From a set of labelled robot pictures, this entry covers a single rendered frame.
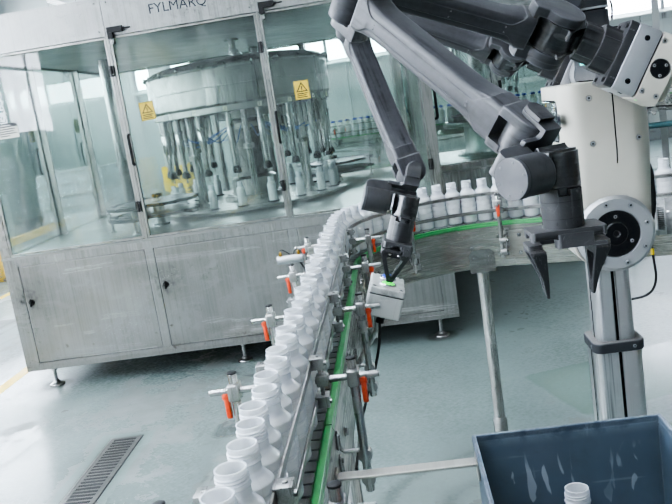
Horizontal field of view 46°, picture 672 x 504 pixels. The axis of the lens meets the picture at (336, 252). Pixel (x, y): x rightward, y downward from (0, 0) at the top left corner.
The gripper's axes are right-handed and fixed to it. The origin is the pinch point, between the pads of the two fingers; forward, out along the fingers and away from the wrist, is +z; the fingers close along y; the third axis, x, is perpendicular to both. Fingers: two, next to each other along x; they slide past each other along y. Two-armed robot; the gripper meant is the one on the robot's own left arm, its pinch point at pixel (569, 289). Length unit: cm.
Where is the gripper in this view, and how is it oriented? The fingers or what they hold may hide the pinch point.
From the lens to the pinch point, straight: 117.0
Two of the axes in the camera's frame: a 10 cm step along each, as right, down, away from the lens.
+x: 0.5, -1.7, 9.8
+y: 9.9, -1.3, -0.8
